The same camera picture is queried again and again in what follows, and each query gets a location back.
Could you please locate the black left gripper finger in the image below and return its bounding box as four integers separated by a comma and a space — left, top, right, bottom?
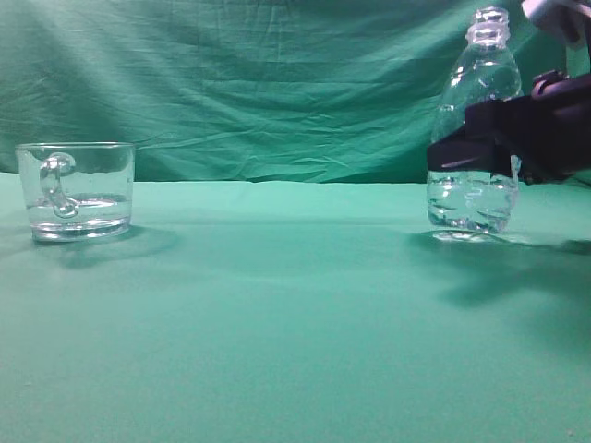
427, 126, 513, 177

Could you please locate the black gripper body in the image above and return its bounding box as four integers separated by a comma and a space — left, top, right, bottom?
464, 71, 590, 183

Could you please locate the clear plastic water bottle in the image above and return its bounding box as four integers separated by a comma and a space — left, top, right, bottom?
427, 6, 521, 233

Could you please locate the green backdrop cloth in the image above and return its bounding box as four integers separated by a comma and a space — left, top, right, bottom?
0, 0, 591, 186

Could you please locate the green table cloth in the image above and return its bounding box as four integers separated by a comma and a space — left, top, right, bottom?
1, 174, 590, 442

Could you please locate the clear glass mug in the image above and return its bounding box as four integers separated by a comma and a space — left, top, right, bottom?
16, 141, 135, 243

